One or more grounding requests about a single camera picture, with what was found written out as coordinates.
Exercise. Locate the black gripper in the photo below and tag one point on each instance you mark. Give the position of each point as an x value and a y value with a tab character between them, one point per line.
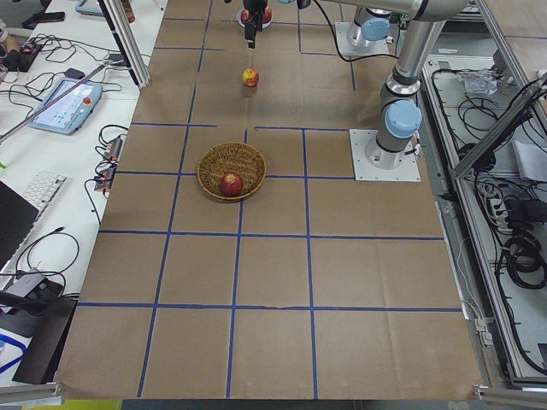
253	9

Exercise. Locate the yellow red apple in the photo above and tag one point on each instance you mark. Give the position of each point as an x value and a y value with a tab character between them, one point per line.
250	77

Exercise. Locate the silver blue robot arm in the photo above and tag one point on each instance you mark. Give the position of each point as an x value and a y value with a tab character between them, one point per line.
400	116
376	18

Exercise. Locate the red apple on plate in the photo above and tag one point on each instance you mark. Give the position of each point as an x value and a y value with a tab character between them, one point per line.
267	15
244	16

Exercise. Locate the light blue plate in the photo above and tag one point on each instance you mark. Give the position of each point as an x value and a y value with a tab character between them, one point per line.
264	26

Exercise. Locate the woven wicker basket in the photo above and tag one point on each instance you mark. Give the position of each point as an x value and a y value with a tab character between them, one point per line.
232	157

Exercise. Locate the dark red apple in basket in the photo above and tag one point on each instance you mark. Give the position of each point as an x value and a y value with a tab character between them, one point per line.
232	185

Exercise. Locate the long metal rod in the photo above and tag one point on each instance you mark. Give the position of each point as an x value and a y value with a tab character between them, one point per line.
51	102

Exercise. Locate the blue teach pendant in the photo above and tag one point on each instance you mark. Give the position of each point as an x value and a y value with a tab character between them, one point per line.
68	115

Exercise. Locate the crumpled white paper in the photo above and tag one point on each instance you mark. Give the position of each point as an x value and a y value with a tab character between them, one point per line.
478	82

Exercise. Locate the white keyboard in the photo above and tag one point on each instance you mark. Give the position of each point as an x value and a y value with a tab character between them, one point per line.
43	190

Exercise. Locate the black laptop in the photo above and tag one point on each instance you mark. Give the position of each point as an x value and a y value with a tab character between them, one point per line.
18	217

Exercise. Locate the aluminium frame post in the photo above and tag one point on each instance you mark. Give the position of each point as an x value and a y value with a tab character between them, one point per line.
119	26

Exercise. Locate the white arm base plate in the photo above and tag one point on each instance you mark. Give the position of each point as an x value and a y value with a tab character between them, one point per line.
372	164

